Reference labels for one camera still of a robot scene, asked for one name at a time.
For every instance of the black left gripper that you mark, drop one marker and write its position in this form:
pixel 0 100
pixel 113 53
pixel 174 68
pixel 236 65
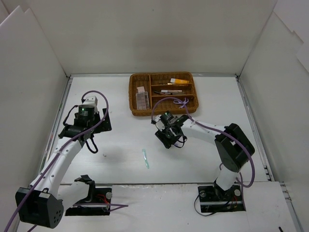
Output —
pixel 102 123

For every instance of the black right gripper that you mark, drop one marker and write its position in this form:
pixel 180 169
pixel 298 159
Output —
pixel 166 136

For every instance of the mint green eyebrow razor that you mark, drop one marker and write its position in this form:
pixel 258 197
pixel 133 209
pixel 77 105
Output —
pixel 145 158

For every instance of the purple small scissors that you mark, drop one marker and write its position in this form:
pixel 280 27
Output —
pixel 181 103

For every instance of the gold makeup pencil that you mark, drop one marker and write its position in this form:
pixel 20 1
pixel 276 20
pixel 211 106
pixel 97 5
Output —
pixel 171 93

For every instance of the clear mauve eyeshadow palette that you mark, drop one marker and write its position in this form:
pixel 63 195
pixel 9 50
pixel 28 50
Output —
pixel 142 101

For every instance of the pink makeup pen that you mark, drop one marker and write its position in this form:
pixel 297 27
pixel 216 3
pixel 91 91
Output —
pixel 171 90

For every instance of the pink rectangular compact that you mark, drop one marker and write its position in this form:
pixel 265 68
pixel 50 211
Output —
pixel 140 89

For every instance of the orange sunscreen tube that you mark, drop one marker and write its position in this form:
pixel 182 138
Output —
pixel 179 81

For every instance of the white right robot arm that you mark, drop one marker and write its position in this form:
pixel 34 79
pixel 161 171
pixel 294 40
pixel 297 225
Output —
pixel 233 146

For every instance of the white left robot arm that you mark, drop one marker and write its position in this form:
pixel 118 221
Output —
pixel 42 203

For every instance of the brown wicker divided tray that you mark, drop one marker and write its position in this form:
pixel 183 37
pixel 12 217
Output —
pixel 151 81

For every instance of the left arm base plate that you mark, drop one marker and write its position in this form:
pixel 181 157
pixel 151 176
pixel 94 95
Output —
pixel 101 195

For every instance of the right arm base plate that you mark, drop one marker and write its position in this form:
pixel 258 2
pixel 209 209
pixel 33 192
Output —
pixel 212 201

